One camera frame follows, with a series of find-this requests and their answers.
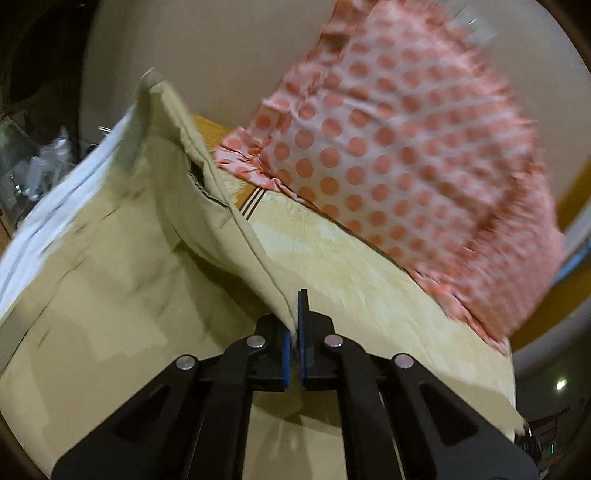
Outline khaki beige pants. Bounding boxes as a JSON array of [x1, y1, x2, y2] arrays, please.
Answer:
[[1, 72, 356, 474]]

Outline yellow patterned bedsheet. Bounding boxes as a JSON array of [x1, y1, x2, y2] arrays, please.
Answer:
[[191, 115, 525, 439]]

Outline polka dot pillow front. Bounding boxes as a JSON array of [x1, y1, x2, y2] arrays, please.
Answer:
[[214, 1, 563, 351]]

